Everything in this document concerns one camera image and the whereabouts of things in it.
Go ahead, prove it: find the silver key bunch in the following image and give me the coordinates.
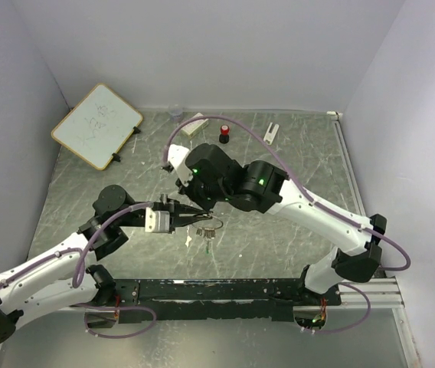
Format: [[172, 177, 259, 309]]
[[196, 227, 217, 239]]

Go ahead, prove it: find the large metal keyring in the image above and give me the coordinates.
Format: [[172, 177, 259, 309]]
[[195, 215, 224, 231]]

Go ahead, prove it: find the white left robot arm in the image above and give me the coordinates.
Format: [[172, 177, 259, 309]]
[[0, 185, 208, 344]]

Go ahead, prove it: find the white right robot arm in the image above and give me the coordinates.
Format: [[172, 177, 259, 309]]
[[168, 143, 386, 305]]

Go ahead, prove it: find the red black stamp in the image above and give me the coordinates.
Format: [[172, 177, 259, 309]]
[[219, 125, 230, 144]]

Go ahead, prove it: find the white cardboard box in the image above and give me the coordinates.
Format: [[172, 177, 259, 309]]
[[180, 113, 208, 139]]

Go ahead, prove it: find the white plastic clip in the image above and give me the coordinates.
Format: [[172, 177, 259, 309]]
[[263, 122, 280, 146]]

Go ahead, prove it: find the clear plastic cup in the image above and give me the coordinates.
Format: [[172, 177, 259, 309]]
[[168, 105, 183, 123]]

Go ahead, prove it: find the small framed whiteboard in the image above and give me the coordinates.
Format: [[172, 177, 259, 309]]
[[51, 83, 143, 171]]

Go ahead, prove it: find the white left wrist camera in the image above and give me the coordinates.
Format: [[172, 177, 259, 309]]
[[145, 194, 175, 234]]

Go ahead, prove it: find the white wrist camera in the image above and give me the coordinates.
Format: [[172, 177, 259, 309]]
[[145, 194, 175, 234], [162, 144, 193, 186]]

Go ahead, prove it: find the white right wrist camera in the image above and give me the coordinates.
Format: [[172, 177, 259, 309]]
[[162, 144, 193, 186]]

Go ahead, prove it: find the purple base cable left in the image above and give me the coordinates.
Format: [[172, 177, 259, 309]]
[[83, 302, 158, 339]]

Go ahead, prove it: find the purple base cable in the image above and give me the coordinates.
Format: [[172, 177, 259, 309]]
[[83, 302, 158, 339], [300, 282, 372, 337]]

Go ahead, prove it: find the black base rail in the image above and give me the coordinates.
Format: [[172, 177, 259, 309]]
[[88, 278, 341, 324]]

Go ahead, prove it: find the white corner bracket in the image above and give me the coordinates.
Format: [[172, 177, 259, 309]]
[[326, 110, 343, 118]]

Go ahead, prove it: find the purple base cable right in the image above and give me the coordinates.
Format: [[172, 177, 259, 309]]
[[300, 282, 372, 337]]

